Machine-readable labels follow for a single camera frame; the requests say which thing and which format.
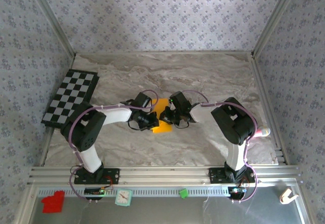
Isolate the red arm wire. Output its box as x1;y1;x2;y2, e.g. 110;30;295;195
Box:
101;175;114;191
238;176;251;189

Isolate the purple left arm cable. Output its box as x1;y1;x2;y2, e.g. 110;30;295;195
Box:
68;89;160;204

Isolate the grey slotted cable duct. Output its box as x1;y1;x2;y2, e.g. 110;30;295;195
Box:
37;186;232;198

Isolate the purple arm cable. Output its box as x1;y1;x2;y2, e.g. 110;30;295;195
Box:
181;89;259;204
68;89;160;204

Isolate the orange cloth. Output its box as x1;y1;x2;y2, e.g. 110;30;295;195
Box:
151;97;173;134

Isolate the aluminium back rail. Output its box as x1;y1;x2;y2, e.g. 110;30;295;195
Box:
75;50;253;56

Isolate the aluminium mounting rail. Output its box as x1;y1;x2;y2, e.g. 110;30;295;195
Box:
27;165;302;186

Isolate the aluminium frame post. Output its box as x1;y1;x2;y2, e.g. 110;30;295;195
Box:
250;0;304;58
25;0;77;57

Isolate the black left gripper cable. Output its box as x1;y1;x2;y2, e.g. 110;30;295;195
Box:
127;121;143;131

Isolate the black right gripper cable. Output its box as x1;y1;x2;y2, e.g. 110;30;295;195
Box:
172;121;190;130

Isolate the red left arm wire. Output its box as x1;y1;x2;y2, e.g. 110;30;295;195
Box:
101;175;114;191

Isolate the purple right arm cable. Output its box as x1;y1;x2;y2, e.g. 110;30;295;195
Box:
181;89;259;204

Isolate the teal square clock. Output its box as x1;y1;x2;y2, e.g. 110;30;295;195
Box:
114;188;133;207

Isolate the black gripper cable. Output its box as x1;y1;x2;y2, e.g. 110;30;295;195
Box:
127;121;143;131
172;121;190;130

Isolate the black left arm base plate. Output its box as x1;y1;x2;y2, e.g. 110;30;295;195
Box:
73;168;120;185

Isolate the black grey chessboard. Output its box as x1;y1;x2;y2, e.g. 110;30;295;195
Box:
41;69;100;131

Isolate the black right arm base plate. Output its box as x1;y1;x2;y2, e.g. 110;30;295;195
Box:
208;167;256;184

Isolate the red right arm wire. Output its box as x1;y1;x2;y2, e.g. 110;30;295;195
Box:
238;176;251;189

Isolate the red toy block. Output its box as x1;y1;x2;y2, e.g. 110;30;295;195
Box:
41;190;66;214

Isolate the white plastic clamp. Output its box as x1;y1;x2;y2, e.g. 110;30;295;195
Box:
279;188;299;205

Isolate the pink marker pen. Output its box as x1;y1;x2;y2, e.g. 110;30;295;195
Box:
253;126;271;138

